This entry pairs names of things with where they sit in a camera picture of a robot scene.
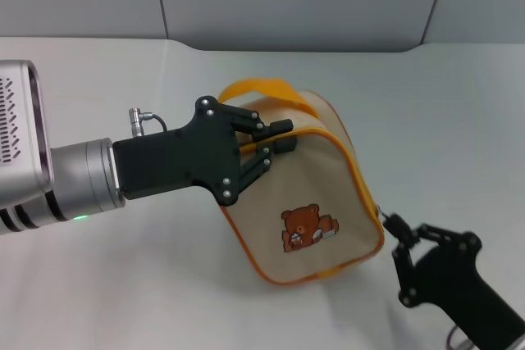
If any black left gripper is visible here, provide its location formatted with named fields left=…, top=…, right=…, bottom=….
left=112, top=95, right=298, bottom=208

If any beige food bag yellow trim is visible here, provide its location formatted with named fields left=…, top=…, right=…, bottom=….
left=217, top=77, right=387, bottom=287

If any silver connector with black cable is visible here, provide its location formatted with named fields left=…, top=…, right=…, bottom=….
left=128, top=107, right=167, bottom=139

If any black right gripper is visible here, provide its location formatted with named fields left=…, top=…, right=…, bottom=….
left=385, top=213, right=525, bottom=350

